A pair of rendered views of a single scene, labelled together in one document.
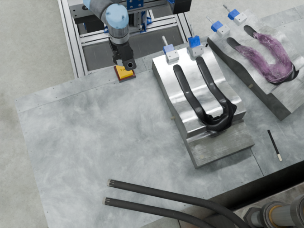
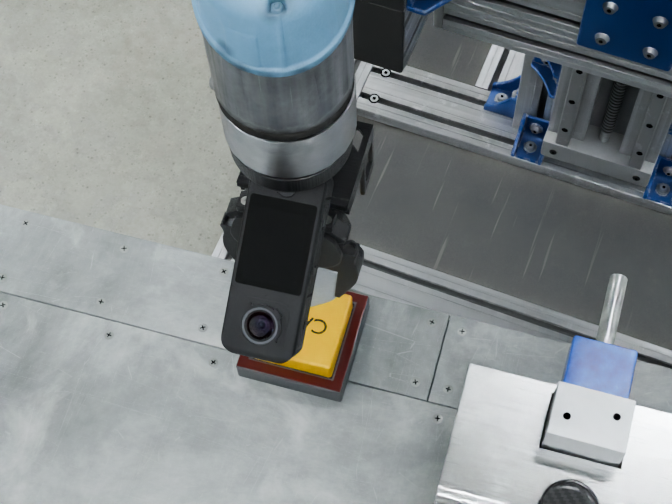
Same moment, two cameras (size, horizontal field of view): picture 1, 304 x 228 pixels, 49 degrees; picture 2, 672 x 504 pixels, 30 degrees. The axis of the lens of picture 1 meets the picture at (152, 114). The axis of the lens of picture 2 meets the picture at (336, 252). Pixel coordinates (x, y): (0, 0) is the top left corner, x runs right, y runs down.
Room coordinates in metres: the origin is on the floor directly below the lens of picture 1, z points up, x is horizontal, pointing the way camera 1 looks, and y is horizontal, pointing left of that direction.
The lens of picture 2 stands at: (0.45, -0.14, 1.67)
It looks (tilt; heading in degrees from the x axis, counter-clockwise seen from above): 64 degrees down; 45
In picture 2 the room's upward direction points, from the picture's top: 4 degrees counter-clockwise
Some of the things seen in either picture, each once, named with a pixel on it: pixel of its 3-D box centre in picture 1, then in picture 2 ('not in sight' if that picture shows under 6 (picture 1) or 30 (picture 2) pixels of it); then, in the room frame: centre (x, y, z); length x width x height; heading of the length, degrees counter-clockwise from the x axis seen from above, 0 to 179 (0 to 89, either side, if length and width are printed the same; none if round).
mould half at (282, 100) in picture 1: (266, 59); not in sight; (0.78, -0.49, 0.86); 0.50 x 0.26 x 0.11; 43
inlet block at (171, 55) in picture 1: (168, 48); (600, 363); (0.77, -0.05, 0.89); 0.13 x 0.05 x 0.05; 25
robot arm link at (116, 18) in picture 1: (116, 20); (276, 13); (0.70, 0.15, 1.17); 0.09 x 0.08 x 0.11; 50
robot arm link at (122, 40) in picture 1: (118, 33); (282, 105); (0.70, 0.15, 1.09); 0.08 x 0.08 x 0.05
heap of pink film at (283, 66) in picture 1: (267, 54); not in sight; (0.78, -0.48, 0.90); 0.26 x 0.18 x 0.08; 43
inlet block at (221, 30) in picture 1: (216, 25); not in sight; (0.94, -0.26, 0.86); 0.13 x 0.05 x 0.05; 43
